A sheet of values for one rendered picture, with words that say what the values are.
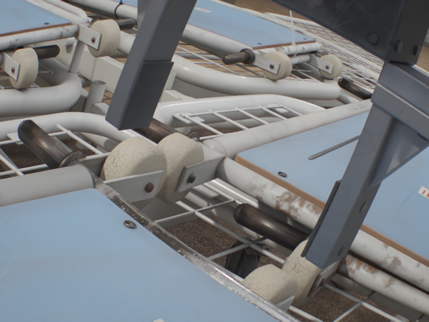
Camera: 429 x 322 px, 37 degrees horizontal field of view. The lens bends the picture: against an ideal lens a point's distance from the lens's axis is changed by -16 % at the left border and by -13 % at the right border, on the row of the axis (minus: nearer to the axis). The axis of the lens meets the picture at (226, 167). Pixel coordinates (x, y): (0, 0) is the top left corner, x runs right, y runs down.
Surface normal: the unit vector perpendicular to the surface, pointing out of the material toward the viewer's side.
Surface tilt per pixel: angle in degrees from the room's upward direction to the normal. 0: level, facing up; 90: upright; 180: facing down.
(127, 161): 51
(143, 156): 56
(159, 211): 90
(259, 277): 28
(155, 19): 90
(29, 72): 84
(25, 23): 8
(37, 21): 8
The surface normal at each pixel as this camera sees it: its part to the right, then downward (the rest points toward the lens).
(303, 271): -0.25, -0.28
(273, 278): 0.15, -0.80
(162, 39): 0.75, 0.49
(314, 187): 0.33, -0.88
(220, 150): -0.46, 0.16
